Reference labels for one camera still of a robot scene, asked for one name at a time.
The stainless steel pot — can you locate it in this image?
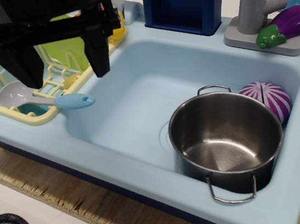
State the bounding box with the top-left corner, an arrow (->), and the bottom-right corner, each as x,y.
168,85 -> 284,203

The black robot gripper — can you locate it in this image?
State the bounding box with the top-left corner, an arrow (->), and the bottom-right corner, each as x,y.
0,0 -> 121,89

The yellow toy duck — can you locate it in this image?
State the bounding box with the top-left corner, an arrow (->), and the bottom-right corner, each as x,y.
109,11 -> 126,43

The cream yellow dish rack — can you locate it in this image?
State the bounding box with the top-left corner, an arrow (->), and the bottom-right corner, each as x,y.
0,23 -> 139,131

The green toy plate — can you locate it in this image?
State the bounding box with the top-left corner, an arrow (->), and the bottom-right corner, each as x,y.
36,10 -> 91,77

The yellow toy lemon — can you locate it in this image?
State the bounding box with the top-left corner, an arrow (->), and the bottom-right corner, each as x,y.
64,73 -> 80,90

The light blue toy sink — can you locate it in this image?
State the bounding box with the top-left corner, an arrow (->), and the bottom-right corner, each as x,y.
0,0 -> 300,224

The grey toy faucet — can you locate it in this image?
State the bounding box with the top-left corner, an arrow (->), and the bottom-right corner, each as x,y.
224,0 -> 300,56

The grey utensil in holder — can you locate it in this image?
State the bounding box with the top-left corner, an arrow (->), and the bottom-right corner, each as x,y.
111,0 -> 126,12

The grey spoon with blue handle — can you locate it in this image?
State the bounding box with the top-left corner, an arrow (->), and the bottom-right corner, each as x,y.
0,81 -> 95,110

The purple striped toy onion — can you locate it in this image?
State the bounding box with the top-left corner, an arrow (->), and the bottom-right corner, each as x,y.
239,82 -> 292,124

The purple toy eggplant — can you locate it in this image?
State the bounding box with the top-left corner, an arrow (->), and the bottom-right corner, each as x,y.
256,4 -> 300,49

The dark blue plastic box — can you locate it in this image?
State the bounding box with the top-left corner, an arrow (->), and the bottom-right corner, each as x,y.
143,0 -> 222,36

